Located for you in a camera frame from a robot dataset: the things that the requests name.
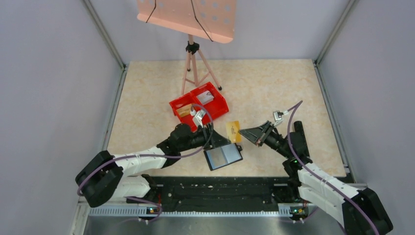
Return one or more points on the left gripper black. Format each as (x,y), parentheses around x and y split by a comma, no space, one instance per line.
(212,140)

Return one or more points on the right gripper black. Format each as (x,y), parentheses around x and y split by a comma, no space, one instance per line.
(255,134)

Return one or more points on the black leather card holder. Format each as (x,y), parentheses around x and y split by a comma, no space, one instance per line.
(223,156)

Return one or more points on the gold VIP card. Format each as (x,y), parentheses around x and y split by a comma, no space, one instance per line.
(184,110)
(232,129)

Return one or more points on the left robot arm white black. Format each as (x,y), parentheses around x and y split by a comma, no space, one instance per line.
(109,176)

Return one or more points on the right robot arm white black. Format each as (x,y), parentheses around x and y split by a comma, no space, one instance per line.
(358,211)

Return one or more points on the white silver card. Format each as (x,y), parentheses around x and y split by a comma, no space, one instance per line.
(205,97)

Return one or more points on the red plastic bin right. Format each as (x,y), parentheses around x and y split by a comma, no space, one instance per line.
(216,108)

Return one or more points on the red plastic bin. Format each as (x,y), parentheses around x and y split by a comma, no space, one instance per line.
(216,108)
(185,99)

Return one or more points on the red plastic bin left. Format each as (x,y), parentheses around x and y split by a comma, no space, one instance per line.
(185,99)

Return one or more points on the pink music stand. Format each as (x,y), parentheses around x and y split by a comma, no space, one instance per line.
(208,19)

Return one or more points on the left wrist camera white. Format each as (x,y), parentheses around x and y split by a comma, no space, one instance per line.
(197,117)

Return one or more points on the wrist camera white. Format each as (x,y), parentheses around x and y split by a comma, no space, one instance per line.
(279,117)
(197,117)

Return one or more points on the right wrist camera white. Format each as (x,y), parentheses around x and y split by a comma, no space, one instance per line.
(279,117)

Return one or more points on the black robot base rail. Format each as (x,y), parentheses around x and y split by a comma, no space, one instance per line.
(213,197)

